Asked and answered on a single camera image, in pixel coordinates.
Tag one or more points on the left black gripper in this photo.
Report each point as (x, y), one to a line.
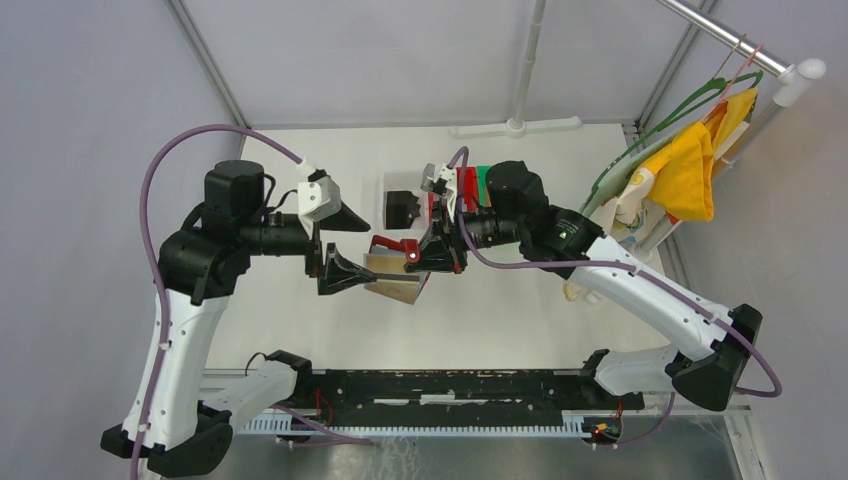
(338, 273)

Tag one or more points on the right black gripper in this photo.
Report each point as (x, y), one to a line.
(436, 254)

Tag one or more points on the red leather card holder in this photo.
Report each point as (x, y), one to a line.
(397, 255)

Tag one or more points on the gold credit card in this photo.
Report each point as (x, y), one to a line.
(392, 294)

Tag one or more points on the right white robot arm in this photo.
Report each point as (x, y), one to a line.
(707, 344)

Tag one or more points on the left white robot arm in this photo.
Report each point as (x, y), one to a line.
(170, 430)

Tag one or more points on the red plastic bin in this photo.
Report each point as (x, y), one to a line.
(467, 188)

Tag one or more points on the black object in clear bin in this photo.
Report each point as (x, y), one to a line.
(401, 209)

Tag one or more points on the clear plastic bin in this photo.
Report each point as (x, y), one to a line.
(405, 180)

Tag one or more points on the green plastic bin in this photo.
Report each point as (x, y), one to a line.
(483, 196)

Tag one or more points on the white stand base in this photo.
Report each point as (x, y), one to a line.
(517, 125)

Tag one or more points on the patterned white cloth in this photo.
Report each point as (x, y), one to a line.
(619, 203)

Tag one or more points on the yellow cloth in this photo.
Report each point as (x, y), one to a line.
(683, 169)

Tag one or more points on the green clothes hanger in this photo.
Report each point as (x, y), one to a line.
(669, 119)

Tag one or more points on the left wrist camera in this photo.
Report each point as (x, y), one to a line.
(318, 199)

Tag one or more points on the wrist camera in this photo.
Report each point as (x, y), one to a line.
(318, 199)
(441, 181)

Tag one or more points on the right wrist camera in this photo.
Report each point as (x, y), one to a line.
(441, 181)

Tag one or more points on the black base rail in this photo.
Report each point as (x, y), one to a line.
(459, 398)

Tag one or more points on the white cable duct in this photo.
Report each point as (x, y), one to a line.
(282, 424)

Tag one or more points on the metal clothes rail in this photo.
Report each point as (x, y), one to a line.
(794, 79)

